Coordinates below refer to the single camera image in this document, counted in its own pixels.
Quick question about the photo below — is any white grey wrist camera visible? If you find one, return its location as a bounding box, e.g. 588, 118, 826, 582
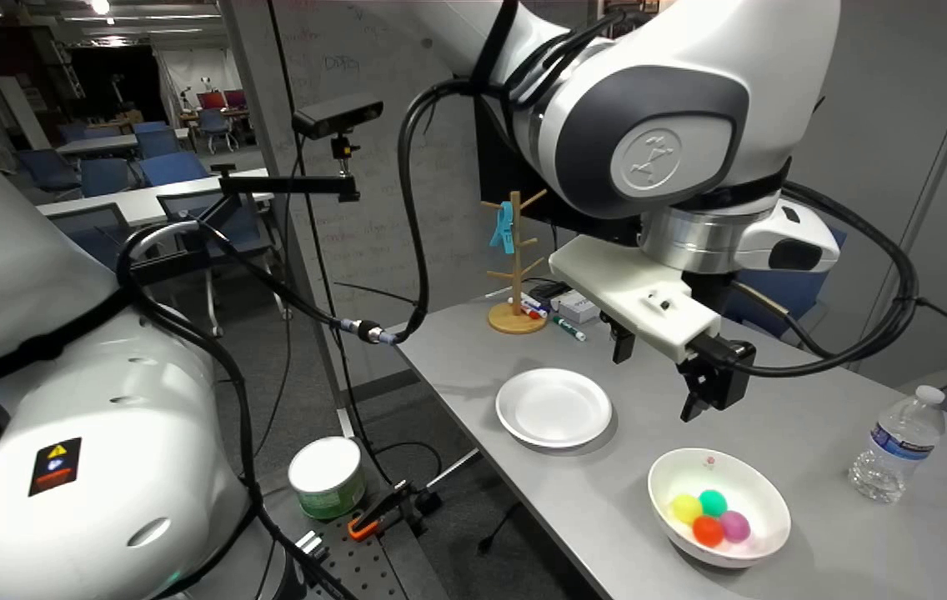
732, 198, 843, 276

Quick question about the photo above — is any wooden mug tree stand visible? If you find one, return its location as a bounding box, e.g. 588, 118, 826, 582
483, 188, 554, 337

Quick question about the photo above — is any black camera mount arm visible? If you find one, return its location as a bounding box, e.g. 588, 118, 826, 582
205, 165, 368, 210

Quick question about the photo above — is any deep white bowl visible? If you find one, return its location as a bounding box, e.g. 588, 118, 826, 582
644, 442, 796, 572

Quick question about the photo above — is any black monitor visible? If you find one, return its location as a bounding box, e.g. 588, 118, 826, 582
474, 98, 567, 210

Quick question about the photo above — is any black camera on stand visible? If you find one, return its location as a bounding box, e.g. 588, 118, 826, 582
291, 95, 388, 142

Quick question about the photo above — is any small white box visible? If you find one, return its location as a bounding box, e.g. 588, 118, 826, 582
550, 291, 603, 327

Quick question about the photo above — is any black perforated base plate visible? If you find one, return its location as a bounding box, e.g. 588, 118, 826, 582
292, 530, 434, 600

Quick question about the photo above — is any shallow white foam bowl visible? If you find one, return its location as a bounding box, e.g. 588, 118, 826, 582
494, 365, 616, 453

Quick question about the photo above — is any yellow ball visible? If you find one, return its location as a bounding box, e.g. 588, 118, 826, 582
668, 489, 705, 530

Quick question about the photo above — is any black cable along robot arm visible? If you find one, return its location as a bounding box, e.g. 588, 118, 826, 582
109, 77, 499, 600

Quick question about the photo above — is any blue chair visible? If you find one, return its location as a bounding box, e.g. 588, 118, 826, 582
75, 155, 133, 198
138, 147, 213, 188
716, 221, 851, 337

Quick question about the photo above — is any clear plastic water bottle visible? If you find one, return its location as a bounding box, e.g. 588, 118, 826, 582
846, 385, 947, 510

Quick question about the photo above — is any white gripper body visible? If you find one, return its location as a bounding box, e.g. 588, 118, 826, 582
547, 233, 722, 365

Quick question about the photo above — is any blue item on mug tree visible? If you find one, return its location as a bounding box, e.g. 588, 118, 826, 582
486, 207, 523, 258

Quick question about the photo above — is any orange black clamp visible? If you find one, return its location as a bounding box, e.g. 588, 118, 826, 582
341, 478, 429, 547

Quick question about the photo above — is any green white tape roll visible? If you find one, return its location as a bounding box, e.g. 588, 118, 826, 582
284, 432, 370, 526

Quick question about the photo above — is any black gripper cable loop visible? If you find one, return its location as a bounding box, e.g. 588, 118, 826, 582
716, 179, 922, 380

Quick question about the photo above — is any purple ball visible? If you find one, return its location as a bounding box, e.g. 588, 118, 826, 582
721, 510, 753, 547

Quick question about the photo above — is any orange ball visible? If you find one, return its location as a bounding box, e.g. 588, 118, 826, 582
691, 515, 726, 549

